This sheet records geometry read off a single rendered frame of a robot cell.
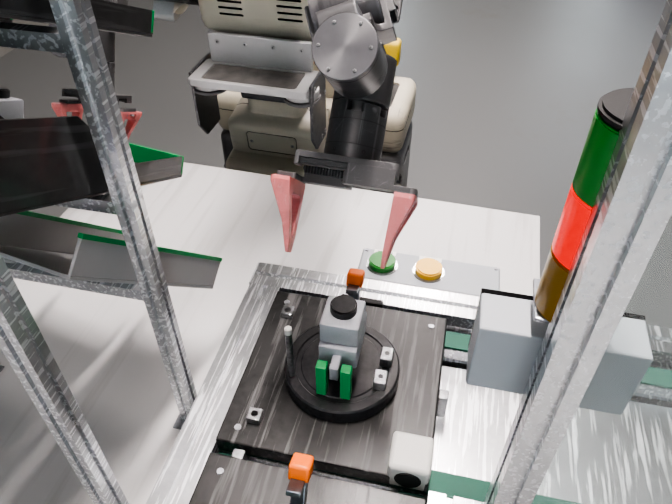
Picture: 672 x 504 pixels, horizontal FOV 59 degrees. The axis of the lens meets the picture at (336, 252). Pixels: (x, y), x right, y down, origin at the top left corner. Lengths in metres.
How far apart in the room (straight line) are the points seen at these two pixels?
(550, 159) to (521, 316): 2.62
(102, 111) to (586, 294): 0.39
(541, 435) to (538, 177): 2.46
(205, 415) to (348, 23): 0.47
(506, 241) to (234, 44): 0.67
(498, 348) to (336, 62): 0.27
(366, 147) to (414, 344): 0.31
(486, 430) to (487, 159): 2.29
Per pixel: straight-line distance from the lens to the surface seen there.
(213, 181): 1.26
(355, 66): 0.51
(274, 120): 1.39
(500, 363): 0.47
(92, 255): 0.61
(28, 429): 0.93
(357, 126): 0.57
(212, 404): 0.75
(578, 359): 0.43
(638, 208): 0.35
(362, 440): 0.69
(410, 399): 0.73
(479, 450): 0.77
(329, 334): 0.65
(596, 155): 0.36
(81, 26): 0.50
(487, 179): 2.83
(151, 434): 0.86
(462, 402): 0.80
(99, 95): 0.52
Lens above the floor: 1.57
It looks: 42 degrees down
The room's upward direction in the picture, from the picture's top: straight up
